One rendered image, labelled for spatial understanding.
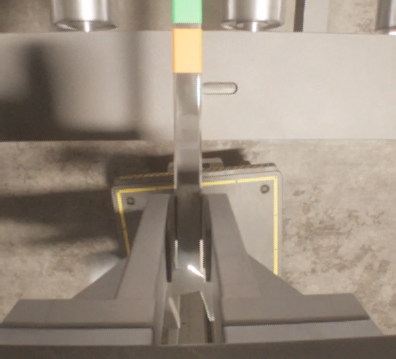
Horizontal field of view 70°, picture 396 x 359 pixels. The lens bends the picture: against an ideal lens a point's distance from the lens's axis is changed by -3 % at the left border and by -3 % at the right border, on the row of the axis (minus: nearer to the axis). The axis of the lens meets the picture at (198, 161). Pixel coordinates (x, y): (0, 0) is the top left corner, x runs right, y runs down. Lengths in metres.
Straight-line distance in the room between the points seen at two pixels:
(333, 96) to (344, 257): 1.72
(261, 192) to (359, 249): 0.91
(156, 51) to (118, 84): 0.04
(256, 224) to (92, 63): 1.10
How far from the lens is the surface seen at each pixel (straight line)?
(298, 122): 0.27
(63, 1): 0.55
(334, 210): 1.76
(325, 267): 1.94
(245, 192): 1.20
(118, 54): 0.25
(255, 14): 0.52
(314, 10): 0.70
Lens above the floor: 1.41
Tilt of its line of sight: 74 degrees down
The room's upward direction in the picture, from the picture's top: 174 degrees clockwise
